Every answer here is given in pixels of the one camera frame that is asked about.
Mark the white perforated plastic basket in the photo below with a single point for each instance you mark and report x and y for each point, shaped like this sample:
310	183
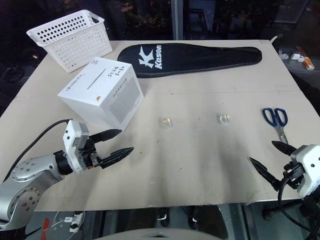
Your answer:
75	50

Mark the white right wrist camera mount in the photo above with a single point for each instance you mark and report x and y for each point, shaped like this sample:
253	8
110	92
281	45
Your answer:
308	165

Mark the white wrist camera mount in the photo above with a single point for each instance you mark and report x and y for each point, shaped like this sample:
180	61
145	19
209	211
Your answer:
71	140
308	165

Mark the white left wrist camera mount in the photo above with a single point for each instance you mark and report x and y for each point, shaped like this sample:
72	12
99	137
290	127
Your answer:
71	140

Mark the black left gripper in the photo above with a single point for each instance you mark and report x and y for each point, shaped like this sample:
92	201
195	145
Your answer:
88	156

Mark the white cardboard box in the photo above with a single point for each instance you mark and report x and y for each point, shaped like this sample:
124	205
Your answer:
100	95

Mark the silver vertical post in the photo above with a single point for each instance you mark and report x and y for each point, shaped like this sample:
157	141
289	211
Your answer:
178	20

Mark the black chair caster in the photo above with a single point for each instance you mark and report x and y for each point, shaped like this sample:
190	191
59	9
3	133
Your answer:
194	220
163	214

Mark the white power strip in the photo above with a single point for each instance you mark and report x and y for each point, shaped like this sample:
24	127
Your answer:
75	218

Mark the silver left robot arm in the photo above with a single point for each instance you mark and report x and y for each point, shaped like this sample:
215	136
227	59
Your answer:
25	190

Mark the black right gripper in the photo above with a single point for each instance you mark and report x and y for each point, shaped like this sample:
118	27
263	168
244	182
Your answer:
292	175

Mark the black Kason racket cover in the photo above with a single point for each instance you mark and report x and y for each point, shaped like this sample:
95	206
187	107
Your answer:
200	57

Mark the small clear cube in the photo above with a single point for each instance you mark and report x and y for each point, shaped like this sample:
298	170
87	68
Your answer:
166	123
223	119

